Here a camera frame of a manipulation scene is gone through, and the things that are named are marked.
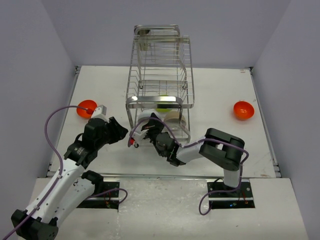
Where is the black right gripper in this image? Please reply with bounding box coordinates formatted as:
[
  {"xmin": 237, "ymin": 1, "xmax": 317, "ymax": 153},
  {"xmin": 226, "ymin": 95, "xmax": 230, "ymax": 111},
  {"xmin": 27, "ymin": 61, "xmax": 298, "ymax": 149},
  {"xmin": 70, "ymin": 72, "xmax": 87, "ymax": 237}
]
[{"xmin": 141, "ymin": 112, "xmax": 165, "ymax": 147}]

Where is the white ribbed bowl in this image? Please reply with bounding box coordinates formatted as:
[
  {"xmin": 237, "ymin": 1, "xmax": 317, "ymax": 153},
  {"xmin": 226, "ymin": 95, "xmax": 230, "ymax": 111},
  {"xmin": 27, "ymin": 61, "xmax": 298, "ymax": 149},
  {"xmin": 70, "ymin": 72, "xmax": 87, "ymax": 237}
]
[{"xmin": 137, "ymin": 109, "xmax": 158, "ymax": 126}]

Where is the orange plastic bowl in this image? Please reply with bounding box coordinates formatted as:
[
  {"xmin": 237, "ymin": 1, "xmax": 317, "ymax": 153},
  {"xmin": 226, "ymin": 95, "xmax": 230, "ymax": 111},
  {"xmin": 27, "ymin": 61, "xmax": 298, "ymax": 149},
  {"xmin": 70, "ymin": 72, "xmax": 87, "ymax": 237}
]
[
  {"xmin": 76, "ymin": 99, "xmax": 98, "ymax": 119},
  {"xmin": 233, "ymin": 101, "xmax": 255, "ymax": 121}
]

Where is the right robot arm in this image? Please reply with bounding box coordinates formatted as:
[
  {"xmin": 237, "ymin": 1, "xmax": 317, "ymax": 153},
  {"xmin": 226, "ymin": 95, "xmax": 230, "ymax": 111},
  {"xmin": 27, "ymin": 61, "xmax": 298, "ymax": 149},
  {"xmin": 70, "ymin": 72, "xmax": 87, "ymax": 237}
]
[{"xmin": 141, "ymin": 113, "xmax": 247, "ymax": 197}]

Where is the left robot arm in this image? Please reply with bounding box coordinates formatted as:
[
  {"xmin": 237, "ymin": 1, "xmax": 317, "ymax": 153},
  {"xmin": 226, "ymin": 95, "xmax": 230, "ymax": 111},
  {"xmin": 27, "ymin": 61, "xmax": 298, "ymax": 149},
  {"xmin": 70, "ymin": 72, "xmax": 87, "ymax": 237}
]
[{"xmin": 11, "ymin": 117, "xmax": 128, "ymax": 240}]

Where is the green ribbed bowl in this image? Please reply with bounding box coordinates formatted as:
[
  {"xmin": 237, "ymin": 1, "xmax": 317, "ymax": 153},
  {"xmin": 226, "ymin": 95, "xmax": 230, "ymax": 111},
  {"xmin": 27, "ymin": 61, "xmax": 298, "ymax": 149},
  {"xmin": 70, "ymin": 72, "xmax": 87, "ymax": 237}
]
[{"xmin": 155, "ymin": 101, "xmax": 172, "ymax": 113}]

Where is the beige ceramic bowl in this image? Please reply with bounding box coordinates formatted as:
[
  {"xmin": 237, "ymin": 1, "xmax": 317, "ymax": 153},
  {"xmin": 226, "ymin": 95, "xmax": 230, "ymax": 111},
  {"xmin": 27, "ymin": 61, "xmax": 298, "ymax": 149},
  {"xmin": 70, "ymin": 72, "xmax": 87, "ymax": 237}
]
[{"xmin": 163, "ymin": 110, "xmax": 187, "ymax": 131}]

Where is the perforated metal cutlery holder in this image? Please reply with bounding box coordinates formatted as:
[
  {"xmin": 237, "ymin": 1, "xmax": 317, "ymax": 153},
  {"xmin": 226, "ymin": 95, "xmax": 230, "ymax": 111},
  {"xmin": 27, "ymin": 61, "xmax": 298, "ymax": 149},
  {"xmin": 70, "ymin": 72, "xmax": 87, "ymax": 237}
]
[{"xmin": 137, "ymin": 29, "xmax": 150, "ymax": 51}]

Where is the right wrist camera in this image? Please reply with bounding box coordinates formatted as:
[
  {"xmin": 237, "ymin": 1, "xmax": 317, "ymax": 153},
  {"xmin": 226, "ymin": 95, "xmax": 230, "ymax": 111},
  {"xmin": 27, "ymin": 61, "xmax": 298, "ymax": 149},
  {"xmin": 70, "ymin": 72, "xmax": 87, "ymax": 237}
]
[{"xmin": 127, "ymin": 130, "xmax": 147, "ymax": 148}]

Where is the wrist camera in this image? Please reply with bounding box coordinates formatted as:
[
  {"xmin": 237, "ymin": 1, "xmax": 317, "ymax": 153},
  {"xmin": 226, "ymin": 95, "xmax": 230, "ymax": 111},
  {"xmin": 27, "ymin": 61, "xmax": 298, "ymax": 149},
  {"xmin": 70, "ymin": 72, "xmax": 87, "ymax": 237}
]
[
  {"xmin": 90, "ymin": 105, "xmax": 108, "ymax": 122},
  {"xmin": 127, "ymin": 130, "xmax": 147, "ymax": 148}
]

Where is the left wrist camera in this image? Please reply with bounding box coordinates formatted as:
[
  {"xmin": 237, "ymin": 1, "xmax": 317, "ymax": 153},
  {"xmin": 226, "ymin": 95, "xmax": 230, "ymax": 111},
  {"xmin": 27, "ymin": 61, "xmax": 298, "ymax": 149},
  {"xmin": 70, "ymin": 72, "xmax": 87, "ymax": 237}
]
[{"xmin": 90, "ymin": 105, "xmax": 108, "ymax": 122}]

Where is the metal wire dish rack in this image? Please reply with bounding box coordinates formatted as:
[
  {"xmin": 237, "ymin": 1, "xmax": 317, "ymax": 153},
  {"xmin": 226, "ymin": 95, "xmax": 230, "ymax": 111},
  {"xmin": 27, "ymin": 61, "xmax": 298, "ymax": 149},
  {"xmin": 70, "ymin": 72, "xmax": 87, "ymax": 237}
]
[{"xmin": 125, "ymin": 24, "xmax": 195, "ymax": 143}]

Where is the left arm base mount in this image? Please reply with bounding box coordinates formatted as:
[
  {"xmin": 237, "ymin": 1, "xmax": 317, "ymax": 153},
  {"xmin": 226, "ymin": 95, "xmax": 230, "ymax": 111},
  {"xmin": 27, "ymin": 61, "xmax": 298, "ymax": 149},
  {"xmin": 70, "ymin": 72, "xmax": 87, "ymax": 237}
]
[{"xmin": 77, "ymin": 170, "xmax": 120, "ymax": 210}]

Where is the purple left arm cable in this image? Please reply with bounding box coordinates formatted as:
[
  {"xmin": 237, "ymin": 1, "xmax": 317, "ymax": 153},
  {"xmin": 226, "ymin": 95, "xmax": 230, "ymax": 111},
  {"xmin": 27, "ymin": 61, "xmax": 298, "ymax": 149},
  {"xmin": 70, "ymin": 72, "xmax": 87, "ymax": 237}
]
[{"xmin": 4, "ymin": 105, "xmax": 129, "ymax": 240}]

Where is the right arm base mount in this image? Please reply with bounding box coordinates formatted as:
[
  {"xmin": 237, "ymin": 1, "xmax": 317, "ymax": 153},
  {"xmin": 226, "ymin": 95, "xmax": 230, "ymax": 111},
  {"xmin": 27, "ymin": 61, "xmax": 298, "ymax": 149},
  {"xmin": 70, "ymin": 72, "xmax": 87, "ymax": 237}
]
[{"xmin": 208, "ymin": 179, "xmax": 256, "ymax": 210}]

